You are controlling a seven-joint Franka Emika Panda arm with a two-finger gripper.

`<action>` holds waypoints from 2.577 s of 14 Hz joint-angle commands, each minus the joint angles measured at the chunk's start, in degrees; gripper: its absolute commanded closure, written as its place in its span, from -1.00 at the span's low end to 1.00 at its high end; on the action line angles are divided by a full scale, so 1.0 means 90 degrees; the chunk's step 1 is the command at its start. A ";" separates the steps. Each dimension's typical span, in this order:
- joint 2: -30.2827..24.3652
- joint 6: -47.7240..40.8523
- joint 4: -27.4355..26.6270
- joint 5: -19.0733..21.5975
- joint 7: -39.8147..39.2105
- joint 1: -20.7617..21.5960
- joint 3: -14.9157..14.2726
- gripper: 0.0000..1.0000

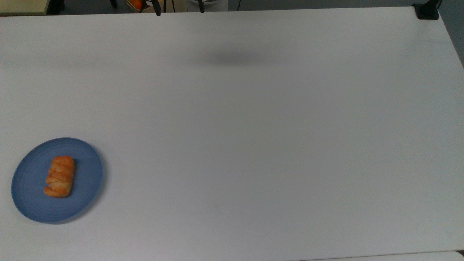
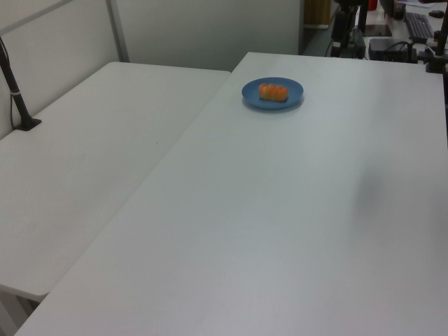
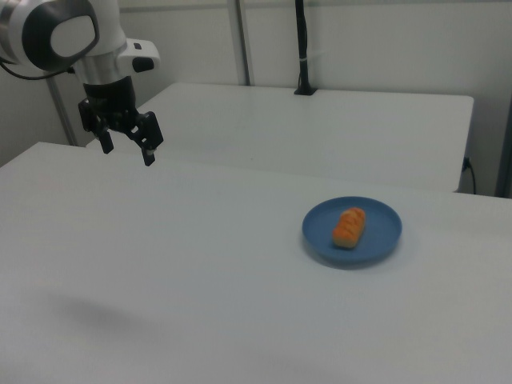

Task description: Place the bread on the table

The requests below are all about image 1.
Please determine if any orange-brown bread roll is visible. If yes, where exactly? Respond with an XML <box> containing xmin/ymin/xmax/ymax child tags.
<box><xmin>44</xmin><ymin>156</ymin><xmax>75</xmax><ymax>198</ymax></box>

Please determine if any blue round plate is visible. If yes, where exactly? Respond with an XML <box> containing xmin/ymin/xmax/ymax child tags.
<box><xmin>11</xmin><ymin>137</ymin><xmax>104</xmax><ymax>224</ymax></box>

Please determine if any black table clamp mount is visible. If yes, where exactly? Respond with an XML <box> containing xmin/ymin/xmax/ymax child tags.
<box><xmin>413</xmin><ymin>0</ymin><xmax>441</xmax><ymax>20</ymax></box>

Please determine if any orange round object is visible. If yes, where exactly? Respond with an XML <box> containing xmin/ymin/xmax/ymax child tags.
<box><xmin>127</xmin><ymin>0</ymin><xmax>151</xmax><ymax>13</ymax></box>

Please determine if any beige cabinet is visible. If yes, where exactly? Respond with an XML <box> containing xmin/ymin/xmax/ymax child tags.
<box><xmin>0</xmin><ymin>0</ymin><xmax>50</xmax><ymax>16</ymax></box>

